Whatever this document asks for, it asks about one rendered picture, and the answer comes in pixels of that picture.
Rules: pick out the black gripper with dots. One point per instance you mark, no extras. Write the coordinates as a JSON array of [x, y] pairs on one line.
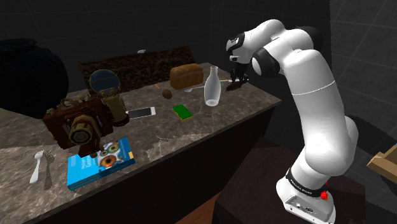
[[238, 69]]

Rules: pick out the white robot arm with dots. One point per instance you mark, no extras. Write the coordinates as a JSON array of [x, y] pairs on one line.
[[313, 102]]

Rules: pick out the clear glass bottle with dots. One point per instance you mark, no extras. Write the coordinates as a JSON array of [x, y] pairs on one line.
[[212, 90]]

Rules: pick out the brown bread loaf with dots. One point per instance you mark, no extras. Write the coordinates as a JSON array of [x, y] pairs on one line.
[[186, 76]]

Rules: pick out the white spoon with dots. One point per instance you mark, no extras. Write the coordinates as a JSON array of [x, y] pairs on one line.
[[189, 90]]

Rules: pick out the green and yellow sponge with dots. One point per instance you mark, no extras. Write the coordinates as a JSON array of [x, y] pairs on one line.
[[182, 111]]

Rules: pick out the brown kiwi fruit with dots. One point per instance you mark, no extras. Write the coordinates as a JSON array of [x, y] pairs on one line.
[[167, 93]]

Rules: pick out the brown rough slab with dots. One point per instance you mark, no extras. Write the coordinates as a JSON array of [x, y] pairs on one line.
[[139, 68]]

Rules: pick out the white smartphone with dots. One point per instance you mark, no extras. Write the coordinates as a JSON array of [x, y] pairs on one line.
[[141, 112]]

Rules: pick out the dark robot stand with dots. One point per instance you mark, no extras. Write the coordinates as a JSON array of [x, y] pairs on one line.
[[248, 186]]

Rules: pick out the cardboard box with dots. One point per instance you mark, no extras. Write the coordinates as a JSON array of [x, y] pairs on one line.
[[384, 163]]

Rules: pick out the blue book with eye pictures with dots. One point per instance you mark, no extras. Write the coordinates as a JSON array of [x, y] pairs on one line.
[[85, 172]]

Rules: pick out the large dark round pot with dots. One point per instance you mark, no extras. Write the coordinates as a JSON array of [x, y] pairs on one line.
[[28, 80]]

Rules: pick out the grey metal fork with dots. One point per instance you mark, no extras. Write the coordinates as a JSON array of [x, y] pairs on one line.
[[48, 173]]

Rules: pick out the brown vintage camera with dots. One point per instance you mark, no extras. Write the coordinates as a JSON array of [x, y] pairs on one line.
[[83, 118]]

